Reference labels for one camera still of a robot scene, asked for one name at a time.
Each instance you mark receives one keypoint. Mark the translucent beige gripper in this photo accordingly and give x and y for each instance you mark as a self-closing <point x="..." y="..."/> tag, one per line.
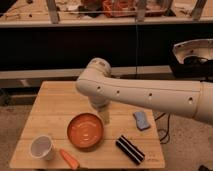
<point x="104" y="115"/>

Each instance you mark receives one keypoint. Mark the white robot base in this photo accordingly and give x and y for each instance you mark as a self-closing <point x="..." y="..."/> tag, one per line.
<point x="193" y="58"/>

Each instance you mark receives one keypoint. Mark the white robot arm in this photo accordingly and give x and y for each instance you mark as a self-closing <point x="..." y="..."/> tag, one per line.
<point x="190" y="99"/>

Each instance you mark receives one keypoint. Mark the orange bowl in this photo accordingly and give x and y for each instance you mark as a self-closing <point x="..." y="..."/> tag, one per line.
<point x="85" y="130"/>

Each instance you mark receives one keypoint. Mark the wooden table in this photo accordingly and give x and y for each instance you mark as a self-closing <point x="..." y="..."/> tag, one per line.
<point x="56" y="104"/>

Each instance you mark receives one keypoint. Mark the blue sponge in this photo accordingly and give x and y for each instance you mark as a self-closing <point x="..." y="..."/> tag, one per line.
<point x="141" y="120"/>

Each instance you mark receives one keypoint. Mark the black striped eraser block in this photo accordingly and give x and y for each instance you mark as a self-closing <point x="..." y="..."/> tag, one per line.
<point x="134" y="154"/>

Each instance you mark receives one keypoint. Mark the orange carrot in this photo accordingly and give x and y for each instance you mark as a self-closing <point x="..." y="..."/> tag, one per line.
<point x="71" y="161"/>

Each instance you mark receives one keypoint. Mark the orange crate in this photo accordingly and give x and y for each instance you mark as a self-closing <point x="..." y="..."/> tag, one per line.
<point x="118" y="8"/>

